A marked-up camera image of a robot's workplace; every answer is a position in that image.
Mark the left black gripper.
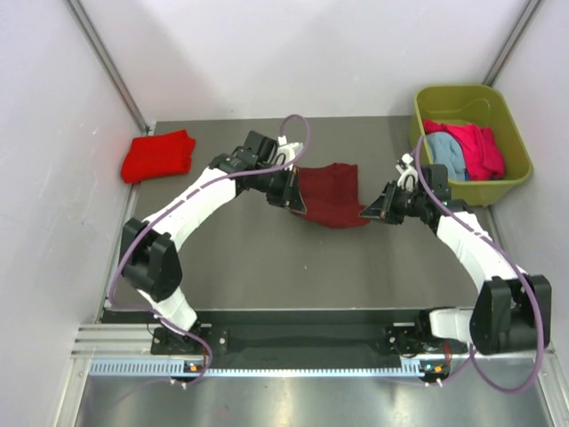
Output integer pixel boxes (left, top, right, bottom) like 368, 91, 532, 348
253, 165, 304, 214

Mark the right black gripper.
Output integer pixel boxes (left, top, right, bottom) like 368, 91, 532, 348
361, 180, 428, 225

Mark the dark red t-shirt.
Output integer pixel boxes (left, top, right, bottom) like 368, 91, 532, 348
296, 163, 370, 229

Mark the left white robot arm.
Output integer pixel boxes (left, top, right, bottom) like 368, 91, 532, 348
116, 131, 307, 353

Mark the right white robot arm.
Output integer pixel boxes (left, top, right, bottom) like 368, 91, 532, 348
360, 162, 551, 355

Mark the light blue garment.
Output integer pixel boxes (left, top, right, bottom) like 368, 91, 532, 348
427, 132, 467, 181

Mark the pink garment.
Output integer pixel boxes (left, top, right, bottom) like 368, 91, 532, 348
422, 119, 506, 181

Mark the olive green plastic bin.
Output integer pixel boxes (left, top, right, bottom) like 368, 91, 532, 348
409, 85, 533, 206

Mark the folded bright red t-shirt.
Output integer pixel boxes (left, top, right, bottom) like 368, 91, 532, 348
120, 130, 196, 184

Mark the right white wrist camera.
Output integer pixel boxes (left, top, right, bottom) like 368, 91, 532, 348
396, 153, 418, 192

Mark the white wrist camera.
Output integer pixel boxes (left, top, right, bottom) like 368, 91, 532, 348
275, 135, 304, 165
396, 153, 418, 192

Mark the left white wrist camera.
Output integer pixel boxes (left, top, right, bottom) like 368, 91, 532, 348
275, 135, 304, 165

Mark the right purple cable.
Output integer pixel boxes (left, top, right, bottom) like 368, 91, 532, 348
411, 133, 549, 394

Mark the purple cable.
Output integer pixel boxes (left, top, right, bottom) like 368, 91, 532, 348
106, 113, 311, 388
411, 133, 549, 394

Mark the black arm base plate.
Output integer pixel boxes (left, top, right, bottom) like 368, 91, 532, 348
149, 323, 468, 358

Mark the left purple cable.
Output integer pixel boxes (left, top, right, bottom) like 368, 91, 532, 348
106, 113, 311, 388

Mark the aluminium front rail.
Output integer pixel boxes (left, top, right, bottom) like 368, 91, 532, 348
70, 320, 557, 359

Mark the grey slotted cable duct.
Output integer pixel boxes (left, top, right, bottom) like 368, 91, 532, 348
89, 359, 450, 378

